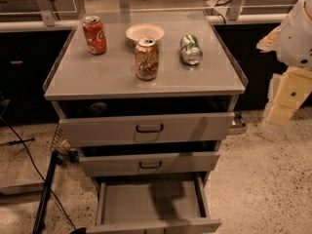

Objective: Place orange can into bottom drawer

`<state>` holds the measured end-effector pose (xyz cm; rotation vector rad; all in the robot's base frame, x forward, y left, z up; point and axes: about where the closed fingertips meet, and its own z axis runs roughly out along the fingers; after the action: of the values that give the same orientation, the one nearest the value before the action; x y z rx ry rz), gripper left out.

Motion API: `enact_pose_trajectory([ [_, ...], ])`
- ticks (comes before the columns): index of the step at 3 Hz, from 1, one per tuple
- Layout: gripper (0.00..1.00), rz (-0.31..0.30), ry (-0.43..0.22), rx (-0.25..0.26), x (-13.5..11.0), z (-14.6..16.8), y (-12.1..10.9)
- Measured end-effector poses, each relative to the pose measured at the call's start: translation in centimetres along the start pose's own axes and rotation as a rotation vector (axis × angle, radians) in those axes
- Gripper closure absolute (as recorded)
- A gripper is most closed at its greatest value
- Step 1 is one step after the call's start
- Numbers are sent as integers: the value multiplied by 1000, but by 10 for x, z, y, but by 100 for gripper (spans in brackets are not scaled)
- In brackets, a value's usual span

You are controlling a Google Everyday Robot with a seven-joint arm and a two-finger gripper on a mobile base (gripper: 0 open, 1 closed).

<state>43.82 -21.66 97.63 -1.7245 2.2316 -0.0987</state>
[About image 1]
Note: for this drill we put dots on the grey drawer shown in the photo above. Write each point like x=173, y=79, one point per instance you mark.
x=148, y=159
x=135, y=121
x=153, y=204

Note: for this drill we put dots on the red cola can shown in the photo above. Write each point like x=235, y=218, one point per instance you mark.
x=94, y=35

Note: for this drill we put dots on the black metal bar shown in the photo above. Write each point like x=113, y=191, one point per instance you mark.
x=39, y=224

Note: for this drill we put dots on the bottom grey drawer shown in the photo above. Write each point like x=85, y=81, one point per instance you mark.
x=153, y=204

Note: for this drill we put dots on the orange soda can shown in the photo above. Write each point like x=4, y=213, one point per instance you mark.
x=146, y=58

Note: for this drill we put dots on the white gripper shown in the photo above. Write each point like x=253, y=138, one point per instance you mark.
x=294, y=39

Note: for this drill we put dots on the green soda can lying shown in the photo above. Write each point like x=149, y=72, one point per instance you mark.
x=190, y=50

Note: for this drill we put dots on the middle grey drawer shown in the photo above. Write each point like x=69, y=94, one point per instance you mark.
x=148, y=159

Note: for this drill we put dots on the round object in top drawer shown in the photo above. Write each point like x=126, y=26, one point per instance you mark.
x=97, y=109

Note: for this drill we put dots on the grey drawer cabinet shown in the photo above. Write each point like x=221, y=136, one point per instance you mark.
x=81, y=75

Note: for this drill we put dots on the top grey drawer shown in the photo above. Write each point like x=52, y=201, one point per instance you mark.
x=135, y=121

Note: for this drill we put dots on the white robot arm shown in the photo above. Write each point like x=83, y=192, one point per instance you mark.
x=292, y=43

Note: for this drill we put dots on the white bowl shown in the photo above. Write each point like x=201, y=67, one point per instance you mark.
x=137, y=31

